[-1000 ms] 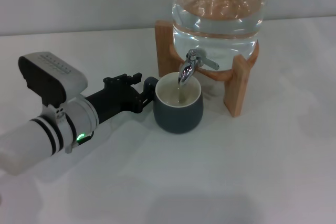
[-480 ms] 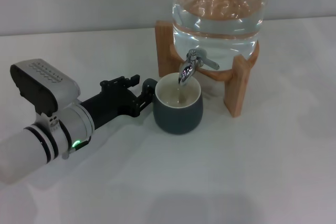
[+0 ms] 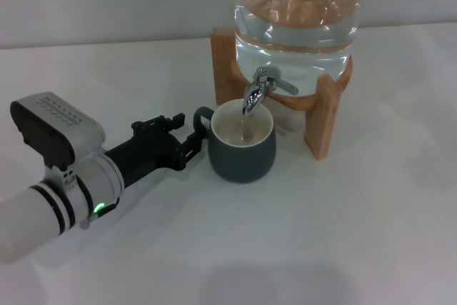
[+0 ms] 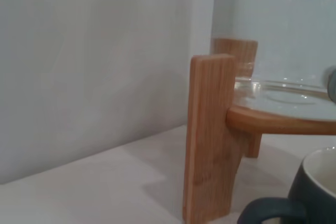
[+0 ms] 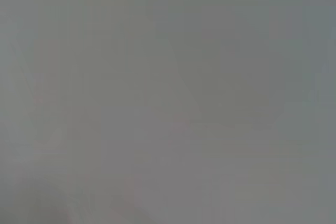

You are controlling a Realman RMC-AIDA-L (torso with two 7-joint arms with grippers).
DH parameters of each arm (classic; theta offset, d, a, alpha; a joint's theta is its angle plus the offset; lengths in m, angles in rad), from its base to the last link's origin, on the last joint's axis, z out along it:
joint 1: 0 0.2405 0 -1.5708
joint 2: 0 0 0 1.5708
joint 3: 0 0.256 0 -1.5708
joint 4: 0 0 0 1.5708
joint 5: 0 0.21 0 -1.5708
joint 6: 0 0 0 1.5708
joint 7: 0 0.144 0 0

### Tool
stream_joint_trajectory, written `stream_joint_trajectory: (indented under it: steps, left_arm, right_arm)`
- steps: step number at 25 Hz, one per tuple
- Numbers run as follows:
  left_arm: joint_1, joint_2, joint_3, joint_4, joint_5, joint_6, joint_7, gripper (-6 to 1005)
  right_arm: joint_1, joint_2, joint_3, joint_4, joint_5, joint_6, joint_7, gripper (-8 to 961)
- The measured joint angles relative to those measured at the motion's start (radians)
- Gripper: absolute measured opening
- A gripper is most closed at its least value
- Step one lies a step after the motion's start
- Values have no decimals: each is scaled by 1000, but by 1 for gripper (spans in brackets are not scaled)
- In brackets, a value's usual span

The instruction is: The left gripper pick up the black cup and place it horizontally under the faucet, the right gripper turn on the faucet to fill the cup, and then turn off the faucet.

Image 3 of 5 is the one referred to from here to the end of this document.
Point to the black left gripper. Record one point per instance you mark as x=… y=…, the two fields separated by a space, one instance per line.
x=150 y=153

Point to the dark teal ceramic mug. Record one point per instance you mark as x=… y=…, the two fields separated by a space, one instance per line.
x=242 y=162

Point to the chrome faucet with lever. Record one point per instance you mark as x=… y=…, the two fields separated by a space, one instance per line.
x=255 y=96

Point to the wooden dispenser stand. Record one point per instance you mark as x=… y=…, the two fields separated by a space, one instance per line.
x=326 y=123

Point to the glass water dispenser jar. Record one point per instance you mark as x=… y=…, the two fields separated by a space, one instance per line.
x=296 y=40

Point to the white black wrist camera box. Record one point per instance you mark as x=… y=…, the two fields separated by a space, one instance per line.
x=50 y=124

